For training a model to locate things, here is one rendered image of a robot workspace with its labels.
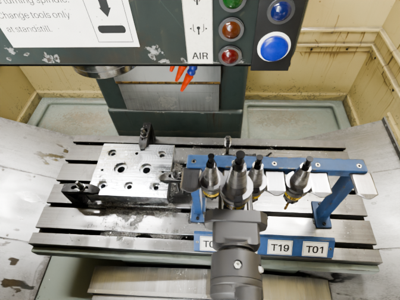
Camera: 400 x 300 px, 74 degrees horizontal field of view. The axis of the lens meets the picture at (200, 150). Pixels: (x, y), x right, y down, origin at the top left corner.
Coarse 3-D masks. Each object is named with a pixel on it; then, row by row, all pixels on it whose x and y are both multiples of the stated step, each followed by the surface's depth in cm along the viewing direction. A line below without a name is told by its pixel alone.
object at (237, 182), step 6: (234, 162) 46; (234, 168) 45; (246, 168) 46; (228, 174) 48; (234, 174) 46; (240, 174) 45; (246, 174) 47; (228, 180) 48; (234, 180) 47; (240, 180) 46; (246, 180) 48; (228, 186) 49; (234, 186) 48; (240, 186) 48; (246, 186) 49; (234, 192) 49; (240, 192) 49
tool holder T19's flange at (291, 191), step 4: (292, 172) 69; (288, 176) 69; (288, 180) 68; (288, 184) 67; (308, 184) 67; (288, 188) 67; (292, 188) 67; (308, 188) 66; (288, 192) 68; (292, 192) 67; (296, 192) 66; (300, 192) 68; (304, 192) 66
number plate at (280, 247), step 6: (270, 240) 86; (276, 240) 86; (282, 240) 85; (288, 240) 85; (270, 246) 86; (276, 246) 86; (282, 246) 86; (288, 246) 86; (270, 252) 87; (276, 252) 87; (282, 252) 86; (288, 252) 86
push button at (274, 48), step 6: (270, 36) 29; (276, 36) 28; (264, 42) 29; (270, 42) 29; (276, 42) 28; (282, 42) 29; (264, 48) 29; (270, 48) 29; (276, 48) 29; (282, 48) 29; (264, 54) 30; (270, 54) 30; (276, 54) 30; (282, 54) 30; (270, 60) 30; (276, 60) 30
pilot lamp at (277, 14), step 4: (276, 4) 26; (280, 4) 26; (284, 4) 26; (288, 4) 26; (272, 8) 26; (276, 8) 26; (280, 8) 26; (284, 8) 26; (288, 8) 26; (272, 12) 26; (276, 12) 26; (280, 12) 26; (284, 12) 26; (288, 12) 26; (272, 16) 27; (276, 16) 27; (280, 16) 26; (284, 16) 26; (288, 16) 27; (276, 20) 27; (280, 20) 27
